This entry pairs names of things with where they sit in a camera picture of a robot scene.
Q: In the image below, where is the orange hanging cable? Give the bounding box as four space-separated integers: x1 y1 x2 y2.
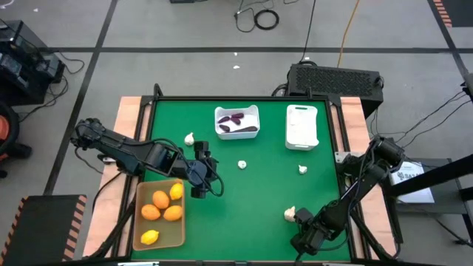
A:
336 0 361 69

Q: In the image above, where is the coiled black cable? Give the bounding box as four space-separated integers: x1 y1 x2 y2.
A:
253 9 281 31

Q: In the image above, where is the black hanging cable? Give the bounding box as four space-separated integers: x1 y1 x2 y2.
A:
299 0 318 63

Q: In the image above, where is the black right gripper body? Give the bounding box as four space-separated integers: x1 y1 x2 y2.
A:
301 217 329 247

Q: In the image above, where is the orange citrus fruit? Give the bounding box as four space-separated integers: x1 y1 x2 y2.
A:
163 205 184 222
140 204 162 222
152 190 171 211

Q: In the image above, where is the black metal beam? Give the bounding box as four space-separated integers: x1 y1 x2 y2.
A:
387 154 473 199

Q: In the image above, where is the black table frame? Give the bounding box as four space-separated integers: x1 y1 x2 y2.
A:
129 83 358 266

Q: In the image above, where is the tan translucent plastic basket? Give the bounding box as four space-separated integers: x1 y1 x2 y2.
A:
132 180 187 252

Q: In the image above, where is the black equipment rack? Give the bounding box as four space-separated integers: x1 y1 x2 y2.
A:
0 18 67 106

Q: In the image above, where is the orange and black vacuum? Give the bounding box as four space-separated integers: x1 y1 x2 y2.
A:
0 101 33 179

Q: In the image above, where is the light wooden table panel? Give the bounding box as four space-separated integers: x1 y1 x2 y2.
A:
330 96 398 259
81 96 153 259

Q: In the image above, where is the white cutting board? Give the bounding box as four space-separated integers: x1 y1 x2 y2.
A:
285 104 320 151

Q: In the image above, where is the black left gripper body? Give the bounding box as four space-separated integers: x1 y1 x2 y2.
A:
183 154 222 197

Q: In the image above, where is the white plastic handled basket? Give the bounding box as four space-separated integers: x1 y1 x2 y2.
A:
214 104 261 141

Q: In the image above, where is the black computer case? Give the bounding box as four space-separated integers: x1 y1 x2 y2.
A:
287 63 384 118

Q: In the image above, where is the yellow lemon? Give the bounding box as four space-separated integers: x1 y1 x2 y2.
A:
140 229 160 247
169 182 185 202

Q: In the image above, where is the white labelled box right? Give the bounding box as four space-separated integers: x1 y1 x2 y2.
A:
389 160 436 205

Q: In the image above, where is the black hazard striped mat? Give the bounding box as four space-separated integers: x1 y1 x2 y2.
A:
0 194 88 266
431 0 473 29

